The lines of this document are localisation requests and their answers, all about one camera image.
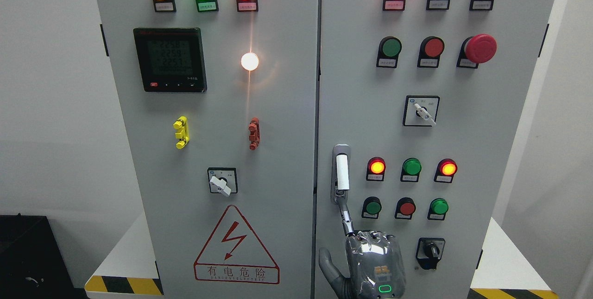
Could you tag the silver cabinet door handle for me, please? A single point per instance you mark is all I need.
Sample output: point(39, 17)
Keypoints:
point(340, 172)

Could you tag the yellow terminal connector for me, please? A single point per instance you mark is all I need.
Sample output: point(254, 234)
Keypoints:
point(182, 132)

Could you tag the red electric hazard warning sign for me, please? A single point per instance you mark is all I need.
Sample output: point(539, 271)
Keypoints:
point(234, 253)

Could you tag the white platform with hazard stripes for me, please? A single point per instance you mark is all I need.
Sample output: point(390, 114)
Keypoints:
point(130, 272)

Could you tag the lower right green push button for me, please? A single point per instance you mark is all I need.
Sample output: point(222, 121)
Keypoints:
point(438, 209)

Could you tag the right red lit indicator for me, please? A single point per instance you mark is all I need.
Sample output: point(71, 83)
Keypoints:
point(445, 171)

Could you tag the red lit indicator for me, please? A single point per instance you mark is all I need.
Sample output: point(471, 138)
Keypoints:
point(445, 171)
point(375, 169)

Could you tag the red push button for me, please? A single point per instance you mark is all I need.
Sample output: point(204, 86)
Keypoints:
point(405, 208)
point(430, 51)

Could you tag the upper right white selector switch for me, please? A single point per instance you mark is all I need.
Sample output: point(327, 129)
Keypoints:
point(420, 110)

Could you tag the red emergency stop button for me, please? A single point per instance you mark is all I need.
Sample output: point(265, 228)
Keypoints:
point(476, 50)

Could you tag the black box lower left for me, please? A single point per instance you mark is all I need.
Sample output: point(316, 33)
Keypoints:
point(31, 264)

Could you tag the red push button upper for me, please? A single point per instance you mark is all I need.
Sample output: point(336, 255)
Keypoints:
point(430, 51)

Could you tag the grey cabinet door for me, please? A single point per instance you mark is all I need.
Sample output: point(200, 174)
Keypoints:
point(275, 181)
point(362, 105)

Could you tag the left red lit indicator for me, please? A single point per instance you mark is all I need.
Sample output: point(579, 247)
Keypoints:
point(375, 169)

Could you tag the middle green indicator light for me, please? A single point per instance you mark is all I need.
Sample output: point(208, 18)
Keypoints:
point(411, 169)

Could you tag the white lit indicator light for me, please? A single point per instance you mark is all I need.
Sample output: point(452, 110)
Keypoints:
point(250, 61)

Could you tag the green push button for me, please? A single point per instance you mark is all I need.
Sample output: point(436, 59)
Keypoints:
point(438, 209)
point(388, 52)
point(371, 208)

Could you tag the lower left green push button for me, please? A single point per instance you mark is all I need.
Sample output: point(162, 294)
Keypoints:
point(371, 208)

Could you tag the left door white selector switch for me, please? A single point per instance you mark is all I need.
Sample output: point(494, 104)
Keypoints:
point(223, 180)

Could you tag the lower red push button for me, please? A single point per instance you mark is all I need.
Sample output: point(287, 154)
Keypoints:
point(405, 208)

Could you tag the green push button upper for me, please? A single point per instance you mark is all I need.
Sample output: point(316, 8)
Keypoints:
point(388, 52)

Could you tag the black digital power meter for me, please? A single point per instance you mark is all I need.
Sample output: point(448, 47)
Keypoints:
point(171, 59)

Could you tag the right grey cabinet door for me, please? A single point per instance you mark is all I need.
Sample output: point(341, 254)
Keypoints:
point(362, 105)

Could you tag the left grey cabinet door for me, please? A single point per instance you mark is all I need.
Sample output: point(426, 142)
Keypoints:
point(275, 181)

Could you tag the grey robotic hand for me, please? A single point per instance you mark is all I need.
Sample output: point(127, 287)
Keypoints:
point(374, 259)

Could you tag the red terminal connector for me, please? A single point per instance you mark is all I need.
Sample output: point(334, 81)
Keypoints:
point(254, 133)

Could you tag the black rotary selector switch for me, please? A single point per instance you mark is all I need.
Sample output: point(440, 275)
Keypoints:
point(429, 252)

